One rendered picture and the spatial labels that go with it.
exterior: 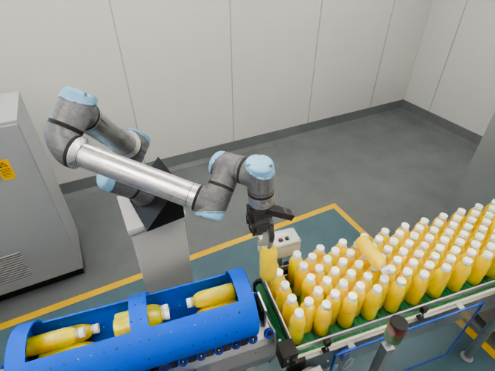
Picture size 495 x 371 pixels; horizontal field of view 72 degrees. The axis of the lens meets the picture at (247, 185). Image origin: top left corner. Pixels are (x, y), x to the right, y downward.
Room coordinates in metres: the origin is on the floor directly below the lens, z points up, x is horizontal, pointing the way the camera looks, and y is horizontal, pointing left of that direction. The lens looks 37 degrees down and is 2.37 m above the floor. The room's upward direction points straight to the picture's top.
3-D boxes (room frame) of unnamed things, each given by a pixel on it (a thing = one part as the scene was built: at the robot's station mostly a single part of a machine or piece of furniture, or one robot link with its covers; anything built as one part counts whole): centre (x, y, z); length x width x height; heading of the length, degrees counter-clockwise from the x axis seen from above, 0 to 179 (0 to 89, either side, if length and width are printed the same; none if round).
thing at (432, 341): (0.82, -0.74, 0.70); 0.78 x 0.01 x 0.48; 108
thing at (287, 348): (0.71, -0.16, 0.95); 0.10 x 0.07 x 0.10; 18
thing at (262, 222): (0.88, -0.04, 1.56); 0.09 x 0.08 x 0.12; 108
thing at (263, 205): (0.88, -0.05, 1.64); 0.10 x 0.09 x 0.05; 18
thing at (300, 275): (1.05, -0.26, 0.99); 0.07 x 0.07 x 0.19
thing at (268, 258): (0.89, -0.08, 1.32); 0.07 x 0.07 x 0.19
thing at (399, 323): (0.66, -0.54, 1.18); 0.06 x 0.06 x 0.16
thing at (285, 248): (1.22, -0.16, 1.05); 0.20 x 0.10 x 0.10; 108
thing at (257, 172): (0.89, -0.04, 1.73); 0.10 x 0.09 x 0.12; 59
